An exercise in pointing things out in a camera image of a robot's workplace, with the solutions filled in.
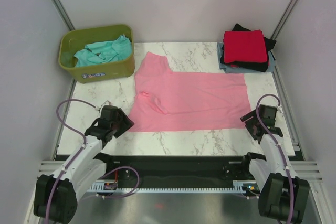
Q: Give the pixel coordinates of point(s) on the red folded t shirt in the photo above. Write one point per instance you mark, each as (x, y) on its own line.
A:
(244, 46)

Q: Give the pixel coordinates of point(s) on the black folded t shirt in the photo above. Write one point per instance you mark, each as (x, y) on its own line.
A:
(240, 67)

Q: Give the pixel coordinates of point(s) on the aluminium extrusion rail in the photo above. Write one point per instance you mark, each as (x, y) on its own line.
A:
(307, 170)

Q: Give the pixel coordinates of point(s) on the right aluminium frame post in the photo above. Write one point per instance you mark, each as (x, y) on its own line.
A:
(289, 9)

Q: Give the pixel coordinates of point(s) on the white slotted cable duct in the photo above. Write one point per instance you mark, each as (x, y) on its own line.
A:
(238, 187)

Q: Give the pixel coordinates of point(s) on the olive green plastic bin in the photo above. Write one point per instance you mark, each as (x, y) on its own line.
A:
(76, 40)

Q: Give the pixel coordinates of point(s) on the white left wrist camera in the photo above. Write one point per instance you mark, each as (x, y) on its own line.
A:
(105, 103)

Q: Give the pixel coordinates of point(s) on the pink t shirt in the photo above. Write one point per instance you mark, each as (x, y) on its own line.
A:
(171, 101)

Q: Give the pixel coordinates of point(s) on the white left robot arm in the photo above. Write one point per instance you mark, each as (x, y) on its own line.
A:
(57, 195)

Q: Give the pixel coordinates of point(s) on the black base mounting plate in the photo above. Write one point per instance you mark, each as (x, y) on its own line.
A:
(182, 171)

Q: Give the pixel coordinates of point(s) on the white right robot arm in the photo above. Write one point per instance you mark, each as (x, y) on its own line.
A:
(283, 195)

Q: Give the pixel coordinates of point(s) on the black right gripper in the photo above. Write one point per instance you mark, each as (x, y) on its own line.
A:
(249, 121)

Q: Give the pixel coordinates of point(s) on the teal t shirt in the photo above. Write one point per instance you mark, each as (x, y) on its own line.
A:
(104, 52)

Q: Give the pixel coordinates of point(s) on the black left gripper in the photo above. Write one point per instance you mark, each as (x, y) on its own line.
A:
(126, 123)

